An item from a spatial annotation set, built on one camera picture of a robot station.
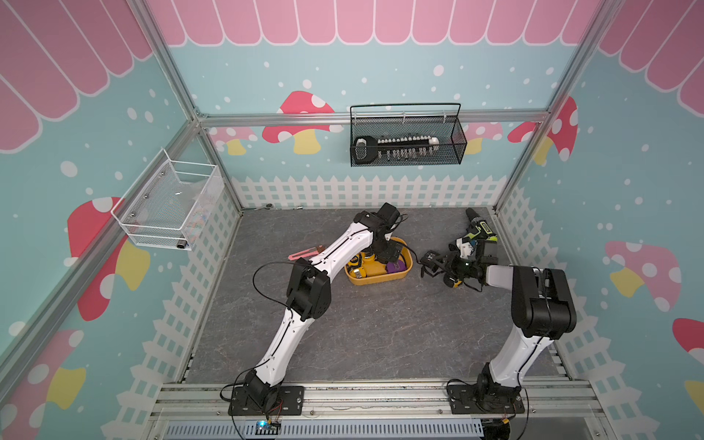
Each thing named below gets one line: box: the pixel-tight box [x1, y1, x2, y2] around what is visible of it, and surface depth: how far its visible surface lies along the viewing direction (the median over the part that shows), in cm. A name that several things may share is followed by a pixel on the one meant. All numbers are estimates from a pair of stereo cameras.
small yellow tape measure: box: [345, 256, 367, 279], surface depth 101 cm
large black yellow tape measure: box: [443, 273, 463, 288], surface depth 96 cm
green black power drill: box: [462, 207, 499, 242], surface depth 111 cm
